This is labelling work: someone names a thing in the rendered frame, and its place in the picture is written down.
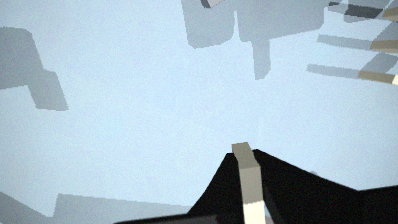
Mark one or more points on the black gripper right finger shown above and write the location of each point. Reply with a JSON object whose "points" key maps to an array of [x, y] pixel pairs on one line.
{"points": [[295, 196]]}

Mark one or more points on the cream domino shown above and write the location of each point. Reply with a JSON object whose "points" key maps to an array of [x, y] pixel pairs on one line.
{"points": [[251, 183], [391, 14], [378, 76], [387, 46]]}

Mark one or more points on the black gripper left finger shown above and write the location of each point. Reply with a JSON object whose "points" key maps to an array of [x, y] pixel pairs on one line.
{"points": [[221, 202]]}

